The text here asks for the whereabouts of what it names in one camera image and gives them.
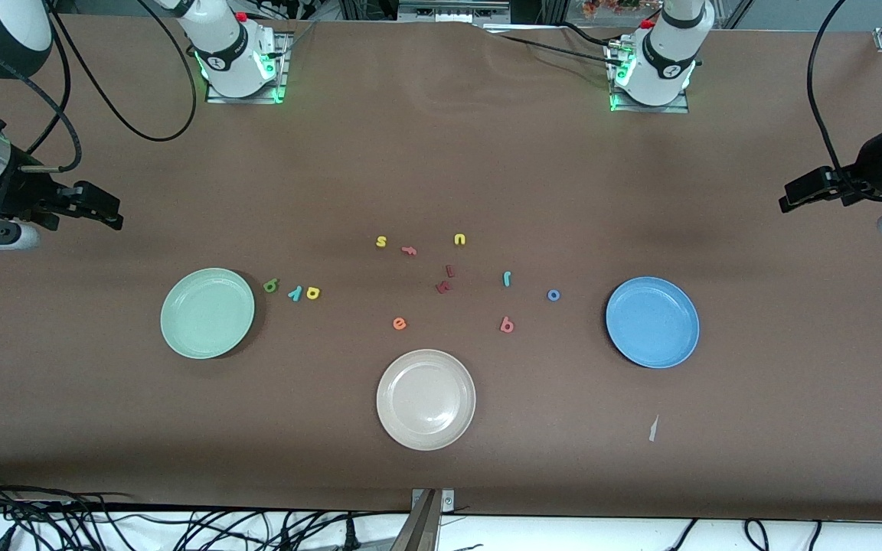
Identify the small metal bracket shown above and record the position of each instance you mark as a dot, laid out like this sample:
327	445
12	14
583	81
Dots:
447	501

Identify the green plate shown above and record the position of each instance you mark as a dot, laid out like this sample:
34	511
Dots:
207	314

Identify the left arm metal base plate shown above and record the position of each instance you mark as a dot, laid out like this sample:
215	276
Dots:
678	107

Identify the beige plate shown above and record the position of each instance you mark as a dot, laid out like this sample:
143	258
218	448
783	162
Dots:
426	399

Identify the blue plate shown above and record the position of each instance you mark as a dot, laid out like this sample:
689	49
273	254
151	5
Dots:
652	323

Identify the grey slanted metal bar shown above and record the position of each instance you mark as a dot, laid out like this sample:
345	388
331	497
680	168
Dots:
418	528

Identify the green letter q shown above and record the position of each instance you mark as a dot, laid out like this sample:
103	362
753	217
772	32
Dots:
270	287

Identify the orange flowers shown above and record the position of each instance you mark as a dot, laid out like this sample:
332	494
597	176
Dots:
609	8

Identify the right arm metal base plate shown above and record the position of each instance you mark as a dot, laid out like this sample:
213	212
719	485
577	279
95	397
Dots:
276	84

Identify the dark red letter k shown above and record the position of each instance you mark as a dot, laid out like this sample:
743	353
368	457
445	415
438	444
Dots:
444	288

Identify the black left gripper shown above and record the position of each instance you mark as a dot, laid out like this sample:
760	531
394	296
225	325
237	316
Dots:
867	170

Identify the small grey paper scrap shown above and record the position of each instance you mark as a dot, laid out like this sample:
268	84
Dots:
653	428

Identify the grey metal box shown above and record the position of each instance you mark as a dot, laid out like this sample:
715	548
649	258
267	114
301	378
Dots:
449	11

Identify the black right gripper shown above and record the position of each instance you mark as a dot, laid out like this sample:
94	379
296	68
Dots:
18	189

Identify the pink letter b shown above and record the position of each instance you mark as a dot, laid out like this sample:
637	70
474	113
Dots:
505	327

